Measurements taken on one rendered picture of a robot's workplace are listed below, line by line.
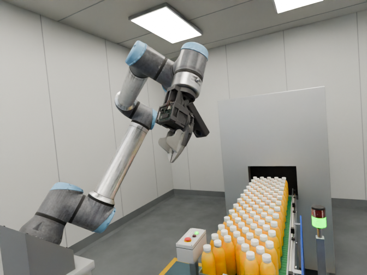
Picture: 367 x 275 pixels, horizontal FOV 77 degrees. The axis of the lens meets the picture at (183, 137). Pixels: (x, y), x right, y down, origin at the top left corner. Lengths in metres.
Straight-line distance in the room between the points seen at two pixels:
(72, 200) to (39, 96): 2.49
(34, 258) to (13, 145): 2.33
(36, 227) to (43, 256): 0.13
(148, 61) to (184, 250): 0.98
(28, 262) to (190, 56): 1.01
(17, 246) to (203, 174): 4.71
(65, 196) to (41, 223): 0.15
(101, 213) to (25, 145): 2.31
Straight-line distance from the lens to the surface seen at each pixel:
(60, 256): 1.30
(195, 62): 0.72
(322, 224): 1.42
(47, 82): 3.75
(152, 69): 0.82
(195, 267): 1.50
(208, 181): 5.59
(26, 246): 1.21
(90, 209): 1.31
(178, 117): 0.63
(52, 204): 1.31
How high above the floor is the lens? 1.73
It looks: 3 degrees down
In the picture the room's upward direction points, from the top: 5 degrees counter-clockwise
